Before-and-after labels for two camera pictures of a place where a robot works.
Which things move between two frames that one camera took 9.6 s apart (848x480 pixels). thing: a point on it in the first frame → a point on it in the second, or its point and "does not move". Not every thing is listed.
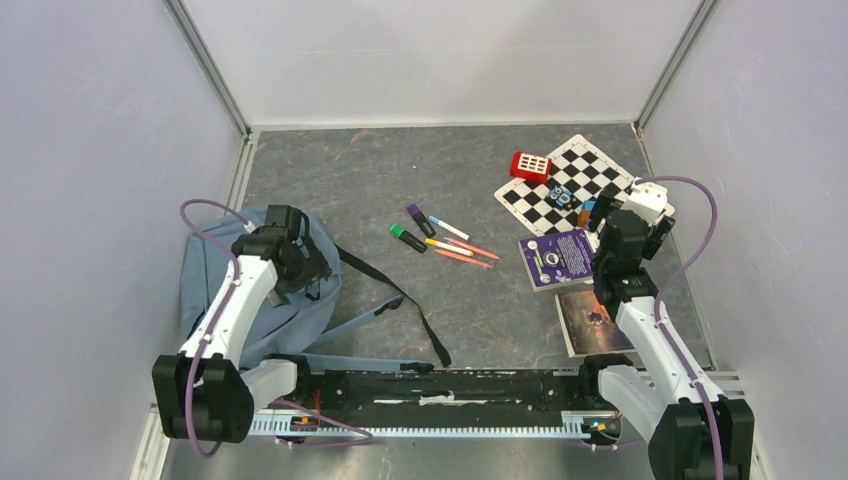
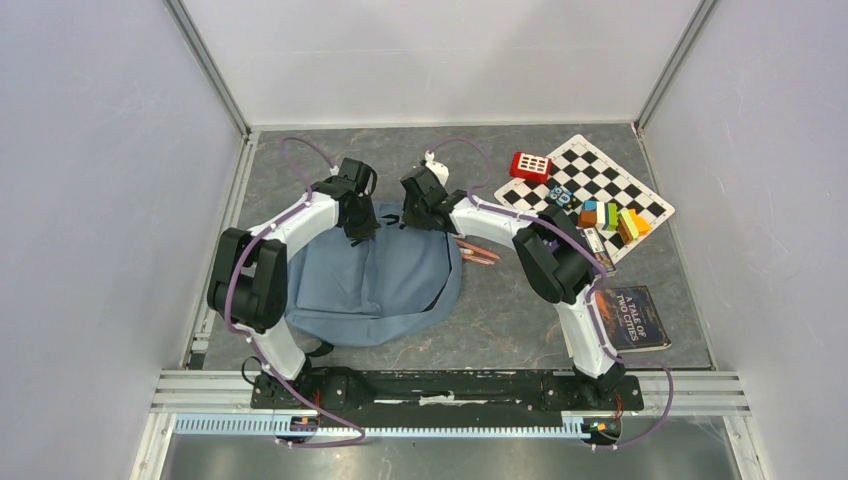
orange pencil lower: (465, 258) does not move
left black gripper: (313, 268) → (366, 231)
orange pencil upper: (472, 248) does not move
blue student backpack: (208, 252) → (391, 286)
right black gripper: (604, 204) → (410, 219)
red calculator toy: (530, 167) does not move
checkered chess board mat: (579, 171) does not move
